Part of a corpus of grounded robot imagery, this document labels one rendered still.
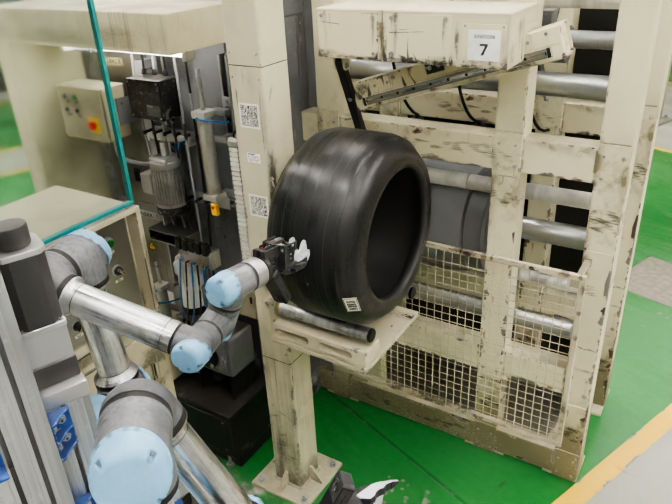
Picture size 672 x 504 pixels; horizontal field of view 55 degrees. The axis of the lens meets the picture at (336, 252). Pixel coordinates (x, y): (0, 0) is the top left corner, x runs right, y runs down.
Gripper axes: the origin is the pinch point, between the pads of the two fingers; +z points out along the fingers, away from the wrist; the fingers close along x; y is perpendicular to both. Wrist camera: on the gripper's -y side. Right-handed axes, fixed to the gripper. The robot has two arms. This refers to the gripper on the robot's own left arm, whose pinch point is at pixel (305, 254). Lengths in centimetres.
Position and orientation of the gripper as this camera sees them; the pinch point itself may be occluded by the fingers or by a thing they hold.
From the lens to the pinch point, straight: 172.9
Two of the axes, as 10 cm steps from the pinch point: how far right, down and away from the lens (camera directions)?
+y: 0.1, -9.3, -3.6
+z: 5.3, -3.0, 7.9
